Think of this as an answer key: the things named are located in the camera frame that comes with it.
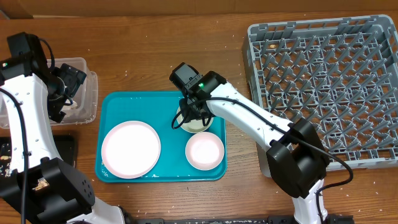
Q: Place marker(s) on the black tray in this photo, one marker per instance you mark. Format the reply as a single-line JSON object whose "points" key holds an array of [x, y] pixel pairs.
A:
{"points": [[65, 144]]}

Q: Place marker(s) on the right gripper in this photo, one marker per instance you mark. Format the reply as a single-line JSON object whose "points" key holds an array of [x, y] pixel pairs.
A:
{"points": [[193, 112]]}

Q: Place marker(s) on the large white plate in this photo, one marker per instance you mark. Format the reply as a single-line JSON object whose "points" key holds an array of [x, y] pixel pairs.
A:
{"points": [[131, 149]]}

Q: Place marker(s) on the teal serving tray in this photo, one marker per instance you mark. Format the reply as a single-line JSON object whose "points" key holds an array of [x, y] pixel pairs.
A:
{"points": [[157, 109]]}

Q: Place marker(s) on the rice and peanut scraps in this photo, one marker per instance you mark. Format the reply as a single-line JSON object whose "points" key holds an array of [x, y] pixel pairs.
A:
{"points": [[5, 167]]}

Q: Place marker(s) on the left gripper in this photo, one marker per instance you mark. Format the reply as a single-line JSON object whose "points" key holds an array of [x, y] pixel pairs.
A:
{"points": [[72, 76]]}

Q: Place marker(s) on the clear plastic bin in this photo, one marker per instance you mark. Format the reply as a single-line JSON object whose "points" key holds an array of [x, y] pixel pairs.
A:
{"points": [[88, 93]]}

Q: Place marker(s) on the grey plastic dish rack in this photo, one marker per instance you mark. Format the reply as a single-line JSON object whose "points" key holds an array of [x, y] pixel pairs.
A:
{"points": [[339, 74]]}

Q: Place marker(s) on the small white plate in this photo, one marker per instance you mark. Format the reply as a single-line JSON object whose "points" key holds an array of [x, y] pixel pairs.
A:
{"points": [[204, 151]]}

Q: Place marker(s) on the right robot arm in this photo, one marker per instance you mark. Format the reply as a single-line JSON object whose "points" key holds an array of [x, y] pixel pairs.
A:
{"points": [[291, 153]]}

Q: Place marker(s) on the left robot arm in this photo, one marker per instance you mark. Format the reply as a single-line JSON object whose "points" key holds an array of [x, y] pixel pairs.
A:
{"points": [[69, 198]]}

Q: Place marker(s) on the light green saucer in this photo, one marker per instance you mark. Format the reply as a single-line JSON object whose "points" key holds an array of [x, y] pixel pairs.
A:
{"points": [[196, 126]]}

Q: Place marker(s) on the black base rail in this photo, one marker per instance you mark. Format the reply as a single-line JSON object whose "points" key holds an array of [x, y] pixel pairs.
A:
{"points": [[283, 219]]}

